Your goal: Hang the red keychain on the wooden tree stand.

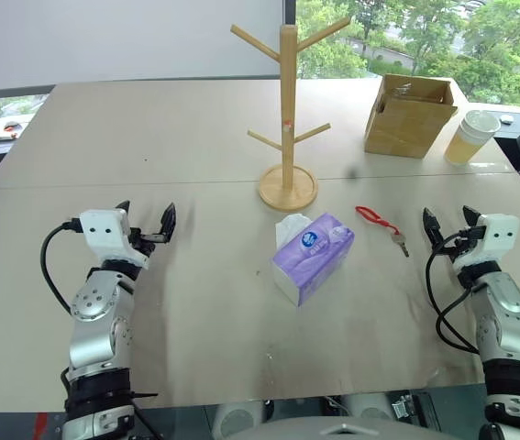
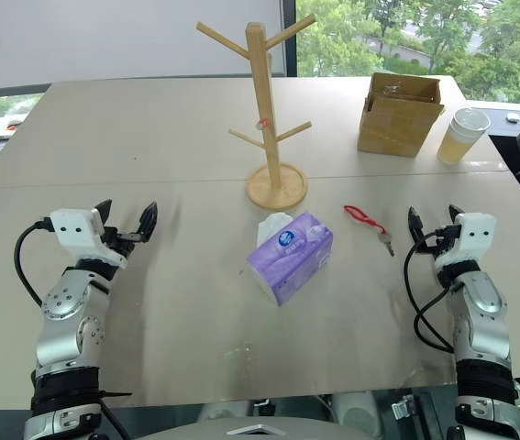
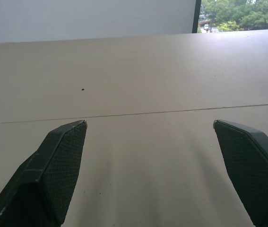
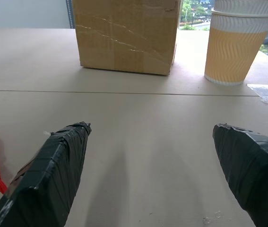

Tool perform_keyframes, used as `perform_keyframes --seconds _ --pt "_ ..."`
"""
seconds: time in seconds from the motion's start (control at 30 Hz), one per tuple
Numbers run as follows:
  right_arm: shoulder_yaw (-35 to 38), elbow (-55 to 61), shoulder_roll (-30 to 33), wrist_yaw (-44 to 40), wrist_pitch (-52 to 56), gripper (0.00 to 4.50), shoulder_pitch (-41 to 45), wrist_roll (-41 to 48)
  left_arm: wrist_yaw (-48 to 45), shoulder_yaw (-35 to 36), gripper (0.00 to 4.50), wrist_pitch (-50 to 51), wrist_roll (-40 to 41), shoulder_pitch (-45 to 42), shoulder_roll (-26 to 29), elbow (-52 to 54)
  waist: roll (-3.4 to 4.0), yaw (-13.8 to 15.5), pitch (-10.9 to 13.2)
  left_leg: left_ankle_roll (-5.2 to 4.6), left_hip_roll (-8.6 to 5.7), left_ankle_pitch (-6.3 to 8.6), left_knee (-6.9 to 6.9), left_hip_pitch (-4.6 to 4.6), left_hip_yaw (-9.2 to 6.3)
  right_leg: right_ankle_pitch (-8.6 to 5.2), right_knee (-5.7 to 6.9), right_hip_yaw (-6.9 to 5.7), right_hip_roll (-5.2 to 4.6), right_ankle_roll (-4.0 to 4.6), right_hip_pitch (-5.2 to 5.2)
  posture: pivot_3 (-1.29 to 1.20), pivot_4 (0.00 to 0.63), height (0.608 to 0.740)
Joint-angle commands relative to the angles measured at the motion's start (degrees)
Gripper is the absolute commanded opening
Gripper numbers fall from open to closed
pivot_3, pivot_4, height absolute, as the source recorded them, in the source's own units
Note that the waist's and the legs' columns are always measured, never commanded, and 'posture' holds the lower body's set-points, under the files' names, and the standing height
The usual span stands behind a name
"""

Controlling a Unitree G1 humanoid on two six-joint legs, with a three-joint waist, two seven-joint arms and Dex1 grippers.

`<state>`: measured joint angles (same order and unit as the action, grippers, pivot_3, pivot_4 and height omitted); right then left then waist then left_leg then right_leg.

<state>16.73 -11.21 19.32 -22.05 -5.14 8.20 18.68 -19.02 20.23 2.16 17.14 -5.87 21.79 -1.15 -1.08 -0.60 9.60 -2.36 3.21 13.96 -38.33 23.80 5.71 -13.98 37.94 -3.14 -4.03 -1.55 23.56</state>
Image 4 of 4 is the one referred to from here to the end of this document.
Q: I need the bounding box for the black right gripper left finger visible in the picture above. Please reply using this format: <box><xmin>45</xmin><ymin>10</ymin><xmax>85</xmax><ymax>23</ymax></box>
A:
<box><xmin>0</xmin><ymin>122</ymin><xmax>92</xmax><ymax>227</ymax></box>

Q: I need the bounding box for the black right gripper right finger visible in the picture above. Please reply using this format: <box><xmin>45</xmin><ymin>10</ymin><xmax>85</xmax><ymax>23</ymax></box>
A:
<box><xmin>212</xmin><ymin>122</ymin><xmax>268</xmax><ymax>227</ymax></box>

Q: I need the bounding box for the yellow ribbed paper cup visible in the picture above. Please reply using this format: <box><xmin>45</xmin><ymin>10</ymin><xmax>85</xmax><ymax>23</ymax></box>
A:
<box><xmin>204</xmin><ymin>9</ymin><xmax>268</xmax><ymax>86</ymax></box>

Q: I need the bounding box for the white ribbed paper cup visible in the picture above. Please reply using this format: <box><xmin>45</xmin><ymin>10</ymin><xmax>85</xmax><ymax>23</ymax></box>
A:
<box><xmin>213</xmin><ymin>0</ymin><xmax>268</xmax><ymax>17</ymax></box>

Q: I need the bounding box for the brown cardboard box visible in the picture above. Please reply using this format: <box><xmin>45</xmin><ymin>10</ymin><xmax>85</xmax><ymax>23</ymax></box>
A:
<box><xmin>72</xmin><ymin>0</ymin><xmax>184</xmax><ymax>76</ymax></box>

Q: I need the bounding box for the grey metal upright post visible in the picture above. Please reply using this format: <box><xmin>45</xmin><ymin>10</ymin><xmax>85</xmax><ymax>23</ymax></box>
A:
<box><xmin>66</xmin><ymin>0</ymin><xmax>75</xmax><ymax>29</ymax></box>

